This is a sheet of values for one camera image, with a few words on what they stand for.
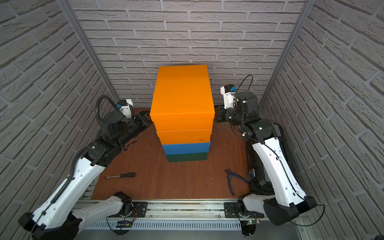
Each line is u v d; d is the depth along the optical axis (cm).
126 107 56
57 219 37
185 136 68
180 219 73
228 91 53
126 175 84
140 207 74
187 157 94
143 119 54
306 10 70
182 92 61
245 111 44
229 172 85
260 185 68
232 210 73
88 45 84
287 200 37
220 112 54
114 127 44
